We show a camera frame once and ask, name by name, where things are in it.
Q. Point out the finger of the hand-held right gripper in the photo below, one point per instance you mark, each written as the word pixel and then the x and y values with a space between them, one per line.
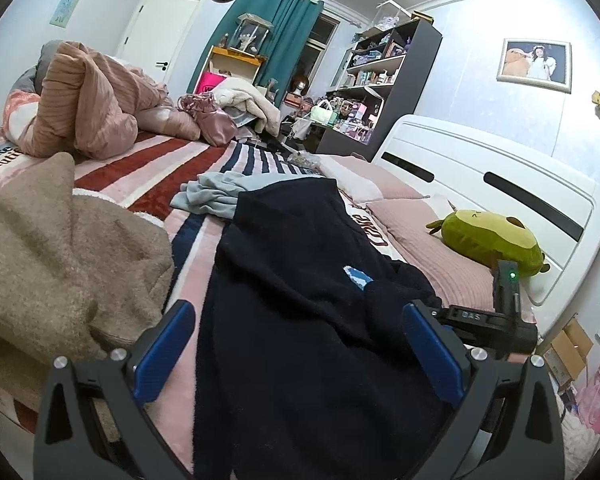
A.
pixel 357 278

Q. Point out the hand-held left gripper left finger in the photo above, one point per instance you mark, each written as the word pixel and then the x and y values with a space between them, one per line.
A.
pixel 162 355

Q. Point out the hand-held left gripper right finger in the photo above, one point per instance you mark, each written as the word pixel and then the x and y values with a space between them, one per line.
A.
pixel 432 360

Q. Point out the dark navy fleece garment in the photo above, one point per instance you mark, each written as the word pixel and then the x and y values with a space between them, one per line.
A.
pixel 290 335

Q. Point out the cardboard box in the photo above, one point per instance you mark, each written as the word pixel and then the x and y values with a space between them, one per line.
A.
pixel 570 350

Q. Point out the pink ribbed pillow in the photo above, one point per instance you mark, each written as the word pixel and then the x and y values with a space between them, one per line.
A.
pixel 420 240

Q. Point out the green avocado plush toy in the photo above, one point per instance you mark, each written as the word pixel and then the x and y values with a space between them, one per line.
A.
pixel 485 237

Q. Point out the pale pink pillow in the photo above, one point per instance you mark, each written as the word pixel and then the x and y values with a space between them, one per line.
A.
pixel 365 177

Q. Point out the pink translucent bag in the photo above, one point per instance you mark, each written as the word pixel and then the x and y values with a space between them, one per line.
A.
pixel 595 395

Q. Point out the brown fleece blanket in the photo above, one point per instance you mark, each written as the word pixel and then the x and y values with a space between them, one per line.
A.
pixel 55 260

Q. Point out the light blue garment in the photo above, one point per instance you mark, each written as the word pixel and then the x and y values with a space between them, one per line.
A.
pixel 210 195

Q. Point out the pale green handbag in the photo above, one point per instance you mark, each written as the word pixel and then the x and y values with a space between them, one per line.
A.
pixel 321 114

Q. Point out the white bed headboard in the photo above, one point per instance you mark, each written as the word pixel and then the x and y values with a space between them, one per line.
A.
pixel 480 155

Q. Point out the mannequin head with wig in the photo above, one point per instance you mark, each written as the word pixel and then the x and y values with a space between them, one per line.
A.
pixel 300 87

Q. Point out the beige cloth pile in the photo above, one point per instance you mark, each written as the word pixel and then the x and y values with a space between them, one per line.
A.
pixel 250 102

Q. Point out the dark grey bookshelf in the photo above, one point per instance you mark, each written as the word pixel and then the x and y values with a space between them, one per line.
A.
pixel 415 70

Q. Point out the pink satin bag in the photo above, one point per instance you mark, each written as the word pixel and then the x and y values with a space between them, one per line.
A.
pixel 210 120

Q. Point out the window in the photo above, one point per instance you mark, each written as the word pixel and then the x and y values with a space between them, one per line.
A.
pixel 317 45

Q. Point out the bright pink bag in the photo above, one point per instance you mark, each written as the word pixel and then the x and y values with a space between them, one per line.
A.
pixel 210 82

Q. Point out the yellow wooden shelf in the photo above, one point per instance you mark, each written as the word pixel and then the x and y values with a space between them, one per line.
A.
pixel 235 55

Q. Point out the pink ribbed duvet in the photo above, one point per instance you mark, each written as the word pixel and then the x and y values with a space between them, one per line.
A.
pixel 95 105

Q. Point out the clear box with purple toys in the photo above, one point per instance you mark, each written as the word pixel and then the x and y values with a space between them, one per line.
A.
pixel 390 17

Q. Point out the glass display case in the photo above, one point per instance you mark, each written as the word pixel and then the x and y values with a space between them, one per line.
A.
pixel 250 35

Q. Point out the teal curtain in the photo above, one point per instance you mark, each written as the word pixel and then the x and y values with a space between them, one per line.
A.
pixel 260 10

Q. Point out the grey pillow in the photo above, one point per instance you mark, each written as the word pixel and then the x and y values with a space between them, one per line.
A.
pixel 35 70

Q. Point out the white door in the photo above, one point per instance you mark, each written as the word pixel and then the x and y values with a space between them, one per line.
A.
pixel 155 35

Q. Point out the framed wall photo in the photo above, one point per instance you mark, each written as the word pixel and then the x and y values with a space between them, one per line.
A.
pixel 534 66

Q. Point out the light blue wall poster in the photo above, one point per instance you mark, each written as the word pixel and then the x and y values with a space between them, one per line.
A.
pixel 66 6

